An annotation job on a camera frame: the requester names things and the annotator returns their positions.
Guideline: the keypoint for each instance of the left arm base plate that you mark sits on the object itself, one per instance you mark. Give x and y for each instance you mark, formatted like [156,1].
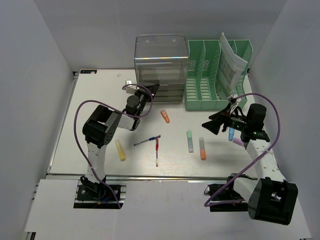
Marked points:
[87,199]

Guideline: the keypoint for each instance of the orange grey highlighter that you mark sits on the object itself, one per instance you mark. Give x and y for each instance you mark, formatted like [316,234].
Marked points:
[202,150]

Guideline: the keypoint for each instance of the blue highlighter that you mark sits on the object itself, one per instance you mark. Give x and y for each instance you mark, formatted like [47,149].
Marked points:
[231,134]

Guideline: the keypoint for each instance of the clear drawer storage box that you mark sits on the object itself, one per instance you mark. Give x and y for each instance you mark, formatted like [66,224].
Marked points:
[162,59]

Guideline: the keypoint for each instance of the pink highlighter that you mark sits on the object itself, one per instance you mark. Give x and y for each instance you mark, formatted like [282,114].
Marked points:
[238,142]

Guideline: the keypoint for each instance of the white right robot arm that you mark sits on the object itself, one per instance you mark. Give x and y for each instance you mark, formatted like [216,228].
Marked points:
[268,197]

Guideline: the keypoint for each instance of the blue pen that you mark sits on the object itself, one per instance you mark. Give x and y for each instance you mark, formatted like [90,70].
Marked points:
[147,140]

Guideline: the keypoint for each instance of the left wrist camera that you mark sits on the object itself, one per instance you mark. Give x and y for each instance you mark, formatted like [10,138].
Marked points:
[129,88]

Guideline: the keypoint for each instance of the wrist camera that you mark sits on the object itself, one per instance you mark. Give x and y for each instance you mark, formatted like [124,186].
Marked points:
[233,100]
[129,88]

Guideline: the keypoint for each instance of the yellow highlighter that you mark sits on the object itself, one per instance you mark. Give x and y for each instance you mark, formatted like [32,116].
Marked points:
[120,150]

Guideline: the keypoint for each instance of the green file organizer rack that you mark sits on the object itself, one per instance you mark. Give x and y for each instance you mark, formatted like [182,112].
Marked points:
[200,93]

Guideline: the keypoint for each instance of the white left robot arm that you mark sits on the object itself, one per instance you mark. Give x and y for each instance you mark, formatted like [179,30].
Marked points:
[100,128]

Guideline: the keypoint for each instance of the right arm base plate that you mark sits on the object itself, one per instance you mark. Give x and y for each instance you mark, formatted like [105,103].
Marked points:
[228,194]

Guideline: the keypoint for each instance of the red pen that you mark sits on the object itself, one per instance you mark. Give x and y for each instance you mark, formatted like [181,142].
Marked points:
[157,151]

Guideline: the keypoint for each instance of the black label sticker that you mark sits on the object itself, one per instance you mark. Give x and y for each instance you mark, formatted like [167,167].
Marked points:
[88,71]

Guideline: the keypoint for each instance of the green cap highlighter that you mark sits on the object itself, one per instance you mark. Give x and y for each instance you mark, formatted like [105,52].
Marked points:
[190,141]

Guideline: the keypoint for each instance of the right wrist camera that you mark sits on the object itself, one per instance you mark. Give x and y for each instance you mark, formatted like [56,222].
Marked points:
[233,100]

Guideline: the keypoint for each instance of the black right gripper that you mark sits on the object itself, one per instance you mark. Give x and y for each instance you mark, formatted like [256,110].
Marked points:
[214,125]

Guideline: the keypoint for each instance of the mesh document pouch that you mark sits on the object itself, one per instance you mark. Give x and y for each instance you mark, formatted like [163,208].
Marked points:
[229,69]

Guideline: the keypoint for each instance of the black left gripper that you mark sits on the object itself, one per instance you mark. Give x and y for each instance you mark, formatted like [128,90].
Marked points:
[153,89]

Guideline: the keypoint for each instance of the orange translucent highlighter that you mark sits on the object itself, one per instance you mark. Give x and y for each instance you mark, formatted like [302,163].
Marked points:
[165,116]

